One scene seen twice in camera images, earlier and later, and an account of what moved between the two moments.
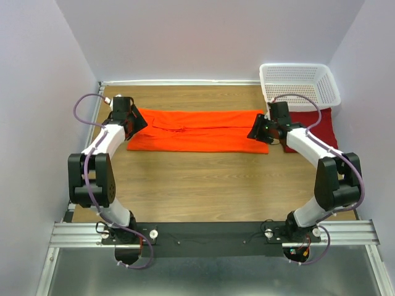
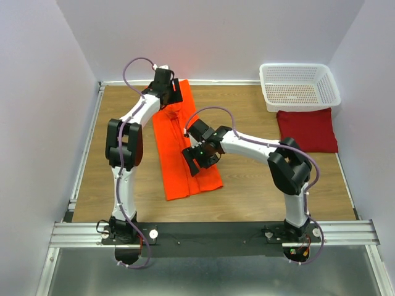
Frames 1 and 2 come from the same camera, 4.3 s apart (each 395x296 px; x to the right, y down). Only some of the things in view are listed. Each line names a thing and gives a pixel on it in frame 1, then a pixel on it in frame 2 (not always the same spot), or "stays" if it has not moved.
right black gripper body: x=263 y=129 → x=202 y=155
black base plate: x=209 y=239 stays
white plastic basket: x=314 y=80 stays
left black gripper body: x=138 y=122 → x=173 y=96
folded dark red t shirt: x=324 y=131 stays
